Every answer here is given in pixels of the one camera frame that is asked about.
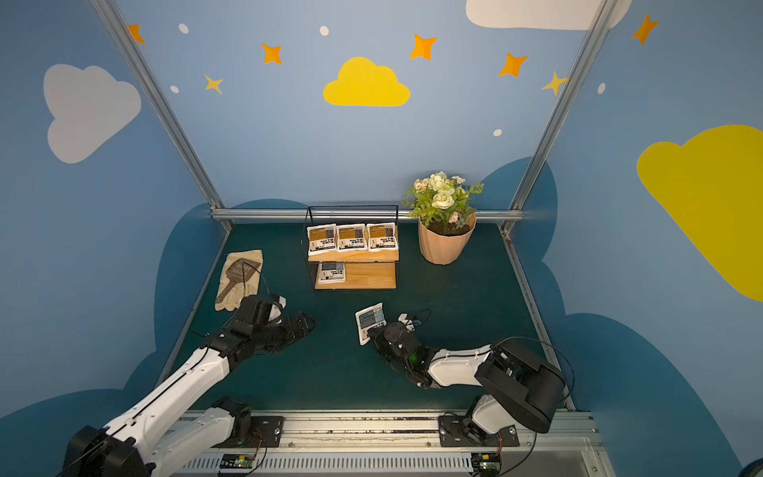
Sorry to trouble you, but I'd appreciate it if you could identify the grey coffee bag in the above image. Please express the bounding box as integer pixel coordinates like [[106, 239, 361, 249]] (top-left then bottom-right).
[[355, 303, 387, 346], [316, 262, 346, 284]]

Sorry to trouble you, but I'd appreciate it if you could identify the yellow coffee bag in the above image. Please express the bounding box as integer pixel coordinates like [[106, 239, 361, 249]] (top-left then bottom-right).
[[306, 224, 338, 256], [367, 223, 399, 252], [336, 224, 369, 252]]

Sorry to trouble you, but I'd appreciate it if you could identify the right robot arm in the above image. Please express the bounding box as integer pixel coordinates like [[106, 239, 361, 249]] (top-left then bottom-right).
[[360, 321, 566, 445]]

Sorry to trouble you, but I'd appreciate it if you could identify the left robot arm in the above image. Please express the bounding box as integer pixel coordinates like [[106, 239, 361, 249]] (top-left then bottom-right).
[[60, 294, 316, 476]]

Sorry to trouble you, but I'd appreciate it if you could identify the wooden two-tier shelf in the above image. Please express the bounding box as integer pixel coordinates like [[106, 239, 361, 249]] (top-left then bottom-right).
[[301, 205, 399, 290]]

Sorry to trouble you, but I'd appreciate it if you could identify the brown slotted scoop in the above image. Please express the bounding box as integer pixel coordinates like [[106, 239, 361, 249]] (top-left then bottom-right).
[[216, 258, 261, 303]]

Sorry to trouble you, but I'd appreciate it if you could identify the left controller board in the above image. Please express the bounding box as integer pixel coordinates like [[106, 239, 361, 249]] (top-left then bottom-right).
[[219, 453, 256, 474]]

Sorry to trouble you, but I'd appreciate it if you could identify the controller board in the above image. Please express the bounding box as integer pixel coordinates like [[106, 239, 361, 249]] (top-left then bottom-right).
[[471, 452, 502, 477], [219, 453, 256, 474]]

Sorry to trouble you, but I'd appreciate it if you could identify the potted white flower plant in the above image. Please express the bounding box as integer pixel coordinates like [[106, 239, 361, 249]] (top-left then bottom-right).
[[403, 171, 484, 266]]

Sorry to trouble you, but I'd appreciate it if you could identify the right controller board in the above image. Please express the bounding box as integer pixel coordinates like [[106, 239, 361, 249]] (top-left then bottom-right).
[[471, 452, 502, 477]]

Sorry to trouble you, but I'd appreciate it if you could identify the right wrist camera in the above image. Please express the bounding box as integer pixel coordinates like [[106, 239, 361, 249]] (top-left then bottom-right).
[[397, 313, 420, 332]]

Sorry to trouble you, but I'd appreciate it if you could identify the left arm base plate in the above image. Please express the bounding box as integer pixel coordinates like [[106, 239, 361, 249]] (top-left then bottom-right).
[[234, 415, 285, 448]]

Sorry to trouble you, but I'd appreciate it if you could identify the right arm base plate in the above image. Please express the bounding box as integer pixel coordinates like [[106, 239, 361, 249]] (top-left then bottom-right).
[[437, 413, 520, 448]]

